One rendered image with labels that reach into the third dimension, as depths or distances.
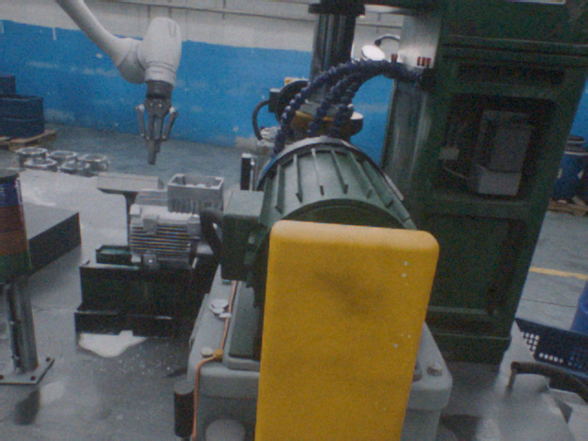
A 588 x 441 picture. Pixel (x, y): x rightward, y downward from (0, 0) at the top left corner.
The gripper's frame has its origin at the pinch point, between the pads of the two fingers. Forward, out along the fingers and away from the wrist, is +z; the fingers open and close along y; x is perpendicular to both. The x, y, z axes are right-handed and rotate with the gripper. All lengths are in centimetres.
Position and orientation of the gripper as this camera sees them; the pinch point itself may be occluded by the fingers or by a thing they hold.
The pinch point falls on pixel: (152, 152)
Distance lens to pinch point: 150.5
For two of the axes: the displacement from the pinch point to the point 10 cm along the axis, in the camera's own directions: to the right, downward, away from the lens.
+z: -0.7, 9.9, -1.4
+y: 10.0, 0.8, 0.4
